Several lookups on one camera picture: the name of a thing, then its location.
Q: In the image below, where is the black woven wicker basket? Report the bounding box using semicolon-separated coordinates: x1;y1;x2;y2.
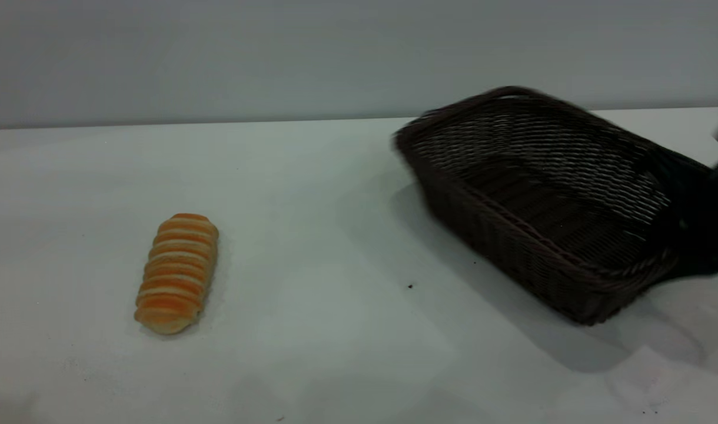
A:
393;86;713;326

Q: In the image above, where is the orange striped bread roll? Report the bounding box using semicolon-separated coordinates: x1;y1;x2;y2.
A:
135;213;220;336

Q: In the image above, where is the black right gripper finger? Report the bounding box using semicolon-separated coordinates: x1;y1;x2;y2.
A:
652;170;689;260

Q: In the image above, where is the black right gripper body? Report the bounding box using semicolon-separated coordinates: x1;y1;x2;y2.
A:
680;150;718;279

